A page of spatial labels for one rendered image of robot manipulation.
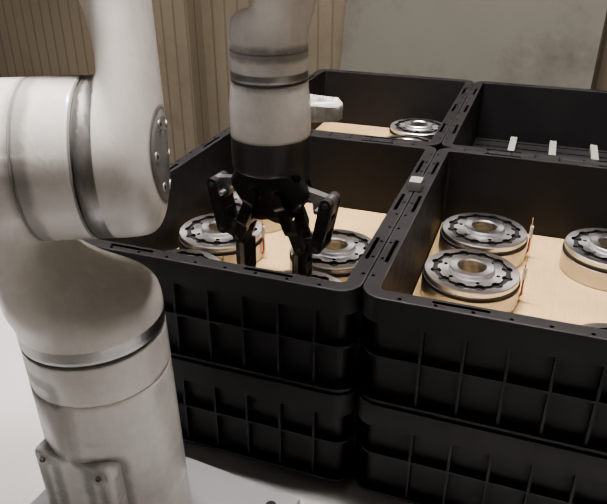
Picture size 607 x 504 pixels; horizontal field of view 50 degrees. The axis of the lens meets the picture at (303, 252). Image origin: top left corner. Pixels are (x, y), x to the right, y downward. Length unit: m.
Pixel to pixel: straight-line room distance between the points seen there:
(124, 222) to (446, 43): 2.33
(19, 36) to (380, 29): 2.30
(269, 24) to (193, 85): 2.83
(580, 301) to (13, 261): 0.58
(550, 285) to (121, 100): 0.57
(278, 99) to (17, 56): 3.80
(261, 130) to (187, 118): 2.88
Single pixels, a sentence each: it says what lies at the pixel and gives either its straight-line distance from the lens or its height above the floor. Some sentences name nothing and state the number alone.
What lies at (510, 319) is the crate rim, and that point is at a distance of 0.53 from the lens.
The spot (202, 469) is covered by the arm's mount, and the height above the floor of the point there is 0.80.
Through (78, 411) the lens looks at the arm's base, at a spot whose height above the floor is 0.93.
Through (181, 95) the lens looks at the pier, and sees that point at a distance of 3.44.
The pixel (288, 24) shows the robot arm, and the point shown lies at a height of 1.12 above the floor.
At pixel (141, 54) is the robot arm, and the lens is 0.37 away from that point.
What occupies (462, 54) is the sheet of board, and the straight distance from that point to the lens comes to 2.62.
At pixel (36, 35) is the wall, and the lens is 4.18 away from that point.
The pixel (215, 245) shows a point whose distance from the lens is 0.77.
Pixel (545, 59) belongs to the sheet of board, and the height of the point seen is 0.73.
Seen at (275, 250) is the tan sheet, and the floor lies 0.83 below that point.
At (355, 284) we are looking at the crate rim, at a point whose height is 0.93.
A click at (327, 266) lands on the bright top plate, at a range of 0.72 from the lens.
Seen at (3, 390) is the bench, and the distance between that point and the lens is 0.88.
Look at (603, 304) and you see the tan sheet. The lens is 0.78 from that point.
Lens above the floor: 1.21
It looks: 28 degrees down
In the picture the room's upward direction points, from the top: straight up
